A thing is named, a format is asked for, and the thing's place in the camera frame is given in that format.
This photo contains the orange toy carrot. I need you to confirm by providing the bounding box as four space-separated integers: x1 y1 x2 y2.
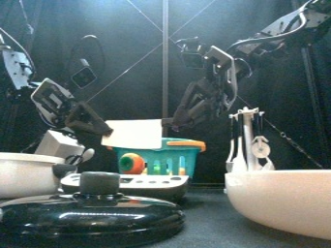
117 152 147 175

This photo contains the white toy spoon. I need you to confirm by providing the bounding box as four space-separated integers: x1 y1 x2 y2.
77 147 96 165

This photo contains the white box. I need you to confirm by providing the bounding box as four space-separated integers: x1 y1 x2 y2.
33 129 87 159

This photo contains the white utensil rack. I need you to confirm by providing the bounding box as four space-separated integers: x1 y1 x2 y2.
227 106 265 172

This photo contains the teal basket with orange rim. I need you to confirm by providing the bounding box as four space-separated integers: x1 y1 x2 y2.
105 137 207 180

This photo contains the white toy pizza cutter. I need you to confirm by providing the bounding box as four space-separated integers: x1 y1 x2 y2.
251 110 272 160

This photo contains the white toy pot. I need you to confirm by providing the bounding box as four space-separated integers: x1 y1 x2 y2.
0 151 80 200

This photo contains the black pot lid with knob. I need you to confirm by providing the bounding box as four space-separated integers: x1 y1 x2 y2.
0 170 187 248

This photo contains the white bowl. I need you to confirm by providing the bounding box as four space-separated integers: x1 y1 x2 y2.
224 170 331 241

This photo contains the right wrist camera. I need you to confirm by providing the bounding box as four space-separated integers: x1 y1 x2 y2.
176 36 212 71

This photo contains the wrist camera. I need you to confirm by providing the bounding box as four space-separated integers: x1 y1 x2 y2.
176 36 212 71
68 34 107 90

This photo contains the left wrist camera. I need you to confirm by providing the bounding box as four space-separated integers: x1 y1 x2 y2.
68 34 107 90

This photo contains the metal frame pole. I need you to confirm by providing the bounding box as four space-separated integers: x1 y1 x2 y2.
161 0 171 138

